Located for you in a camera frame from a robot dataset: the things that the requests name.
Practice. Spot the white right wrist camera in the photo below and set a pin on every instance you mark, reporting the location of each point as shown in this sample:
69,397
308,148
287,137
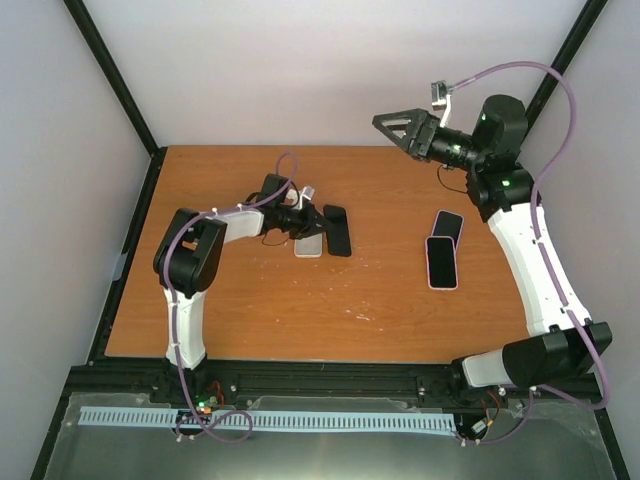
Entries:
441,100

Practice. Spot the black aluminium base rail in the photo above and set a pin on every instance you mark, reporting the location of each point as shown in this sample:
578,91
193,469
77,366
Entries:
437,386

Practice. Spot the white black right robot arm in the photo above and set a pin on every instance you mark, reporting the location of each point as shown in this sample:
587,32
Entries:
563,341

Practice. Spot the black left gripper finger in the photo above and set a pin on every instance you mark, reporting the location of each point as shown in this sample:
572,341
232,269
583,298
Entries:
318,219
334,232

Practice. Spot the black left frame post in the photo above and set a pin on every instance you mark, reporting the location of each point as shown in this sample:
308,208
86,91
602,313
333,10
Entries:
92,37

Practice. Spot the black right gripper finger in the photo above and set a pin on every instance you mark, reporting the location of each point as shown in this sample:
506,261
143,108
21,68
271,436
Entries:
399,131
398,119

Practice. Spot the black phone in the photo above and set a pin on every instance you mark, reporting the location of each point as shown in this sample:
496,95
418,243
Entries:
340,248

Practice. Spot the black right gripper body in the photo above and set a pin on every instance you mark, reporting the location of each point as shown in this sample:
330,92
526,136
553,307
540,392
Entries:
429,125

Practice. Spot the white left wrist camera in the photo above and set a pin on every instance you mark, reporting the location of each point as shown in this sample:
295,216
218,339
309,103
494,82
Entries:
300,196

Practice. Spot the light blue slotted cable duct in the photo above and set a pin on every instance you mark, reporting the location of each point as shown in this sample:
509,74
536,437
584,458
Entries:
274,421

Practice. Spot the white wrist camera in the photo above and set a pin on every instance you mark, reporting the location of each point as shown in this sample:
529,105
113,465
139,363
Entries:
300,196
441,100

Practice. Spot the black right frame post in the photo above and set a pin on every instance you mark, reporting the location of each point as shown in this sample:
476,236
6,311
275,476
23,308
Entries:
552,75

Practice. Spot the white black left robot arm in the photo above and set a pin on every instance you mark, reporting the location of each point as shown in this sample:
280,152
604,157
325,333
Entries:
188,257

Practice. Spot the black frame post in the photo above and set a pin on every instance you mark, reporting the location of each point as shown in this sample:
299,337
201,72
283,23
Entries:
92,37
552,75

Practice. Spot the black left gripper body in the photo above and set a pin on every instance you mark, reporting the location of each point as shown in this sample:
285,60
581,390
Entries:
304,223

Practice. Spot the cream white phone case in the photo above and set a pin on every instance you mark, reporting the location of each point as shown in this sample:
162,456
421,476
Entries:
309,247

